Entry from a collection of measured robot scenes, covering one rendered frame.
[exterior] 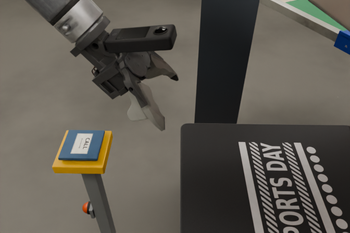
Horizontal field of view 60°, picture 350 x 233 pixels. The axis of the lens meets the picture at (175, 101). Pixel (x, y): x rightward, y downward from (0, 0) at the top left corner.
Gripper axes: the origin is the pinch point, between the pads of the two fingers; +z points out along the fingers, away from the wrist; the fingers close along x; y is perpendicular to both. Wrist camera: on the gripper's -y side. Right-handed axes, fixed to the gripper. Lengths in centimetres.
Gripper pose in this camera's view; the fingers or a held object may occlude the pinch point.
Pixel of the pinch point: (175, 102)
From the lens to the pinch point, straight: 58.5
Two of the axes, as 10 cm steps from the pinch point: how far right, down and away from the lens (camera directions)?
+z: 6.4, 6.5, 4.1
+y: -7.5, 4.1, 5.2
